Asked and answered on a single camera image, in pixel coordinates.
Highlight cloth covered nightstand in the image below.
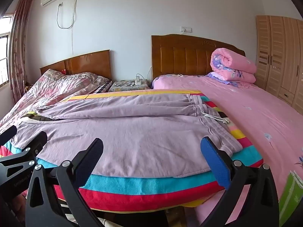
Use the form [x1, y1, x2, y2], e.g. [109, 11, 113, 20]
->
[108, 79, 151, 93]

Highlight pink floral curtain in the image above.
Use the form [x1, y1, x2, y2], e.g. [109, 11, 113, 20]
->
[11, 0, 34, 97]

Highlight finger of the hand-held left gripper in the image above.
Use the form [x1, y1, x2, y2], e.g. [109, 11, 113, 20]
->
[0, 125, 18, 145]
[0, 131, 48, 178]

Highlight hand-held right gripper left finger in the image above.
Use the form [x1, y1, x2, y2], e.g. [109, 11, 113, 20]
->
[25, 137, 105, 227]

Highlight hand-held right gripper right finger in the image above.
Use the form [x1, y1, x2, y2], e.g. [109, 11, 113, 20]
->
[200, 136, 280, 227]

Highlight light purple pants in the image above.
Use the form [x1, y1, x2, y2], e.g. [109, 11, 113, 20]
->
[11, 93, 243, 178]

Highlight rainbow striped blanket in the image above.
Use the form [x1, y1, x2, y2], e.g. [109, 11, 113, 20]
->
[0, 89, 264, 212]

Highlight plain wooden headboard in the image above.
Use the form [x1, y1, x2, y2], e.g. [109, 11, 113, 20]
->
[40, 50, 112, 79]

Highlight rolled pink floral quilt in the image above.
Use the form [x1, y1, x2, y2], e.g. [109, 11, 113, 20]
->
[211, 48, 257, 84]

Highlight purple folded cloth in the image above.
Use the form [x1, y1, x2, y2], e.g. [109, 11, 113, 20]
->
[205, 72, 242, 87]

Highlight light wooden wardrobe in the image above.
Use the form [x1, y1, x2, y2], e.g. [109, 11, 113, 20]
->
[255, 15, 303, 115]

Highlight barred window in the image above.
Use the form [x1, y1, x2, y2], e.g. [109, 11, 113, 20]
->
[0, 14, 13, 88]

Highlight white air conditioner cable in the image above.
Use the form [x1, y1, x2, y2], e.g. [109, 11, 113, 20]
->
[56, 0, 78, 29]

